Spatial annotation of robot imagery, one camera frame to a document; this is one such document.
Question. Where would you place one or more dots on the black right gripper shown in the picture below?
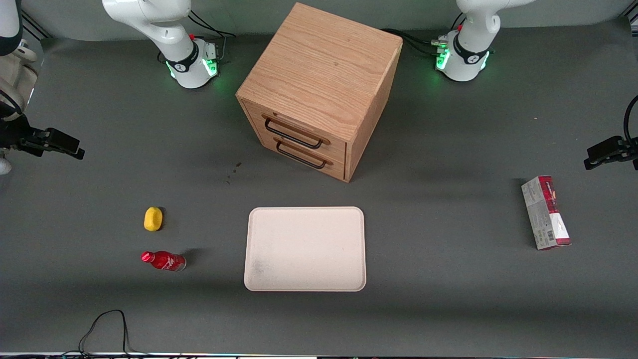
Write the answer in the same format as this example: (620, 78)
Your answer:
(12, 133)

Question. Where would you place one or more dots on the wooden drawer front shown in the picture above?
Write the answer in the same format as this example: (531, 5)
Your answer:
(319, 167)
(304, 127)

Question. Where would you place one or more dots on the red and grey carton box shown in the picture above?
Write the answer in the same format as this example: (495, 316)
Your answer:
(546, 214)

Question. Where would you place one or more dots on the wooden drawer cabinet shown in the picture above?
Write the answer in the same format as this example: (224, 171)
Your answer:
(324, 65)

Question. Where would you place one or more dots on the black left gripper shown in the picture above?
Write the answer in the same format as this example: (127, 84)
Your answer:
(629, 149)

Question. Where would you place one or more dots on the red coke bottle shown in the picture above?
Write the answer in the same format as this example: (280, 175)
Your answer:
(167, 261)

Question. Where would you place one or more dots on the beige plastic tray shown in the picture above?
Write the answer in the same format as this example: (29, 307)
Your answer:
(305, 249)

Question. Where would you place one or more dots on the yellow toy lemon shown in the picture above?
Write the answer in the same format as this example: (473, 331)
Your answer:
(153, 219)

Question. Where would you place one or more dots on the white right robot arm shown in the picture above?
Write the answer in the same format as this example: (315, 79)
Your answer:
(184, 65)

